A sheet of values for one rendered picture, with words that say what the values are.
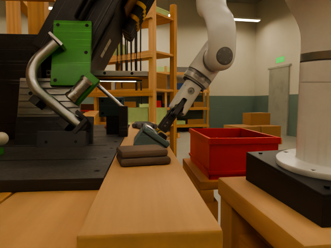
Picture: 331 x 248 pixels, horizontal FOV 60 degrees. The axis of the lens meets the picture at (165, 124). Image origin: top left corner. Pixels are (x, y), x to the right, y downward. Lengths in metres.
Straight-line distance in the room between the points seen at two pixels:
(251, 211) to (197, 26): 10.33
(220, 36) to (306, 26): 0.30
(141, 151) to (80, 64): 0.44
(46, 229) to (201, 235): 0.17
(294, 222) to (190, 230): 0.21
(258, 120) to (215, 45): 6.78
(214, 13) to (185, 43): 9.67
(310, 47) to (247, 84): 10.65
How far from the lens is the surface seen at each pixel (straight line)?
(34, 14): 1.83
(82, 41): 0.94
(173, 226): 0.30
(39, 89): 0.88
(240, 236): 0.65
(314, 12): 0.54
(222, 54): 0.80
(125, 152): 0.55
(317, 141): 0.54
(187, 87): 0.84
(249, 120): 7.46
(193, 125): 9.74
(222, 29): 0.81
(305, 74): 0.55
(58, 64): 0.93
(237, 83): 11.00
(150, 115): 3.53
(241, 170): 0.86
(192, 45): 10.55
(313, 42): 0.54
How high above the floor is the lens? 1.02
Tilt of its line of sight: 4 degrees down
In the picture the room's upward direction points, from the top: straight up
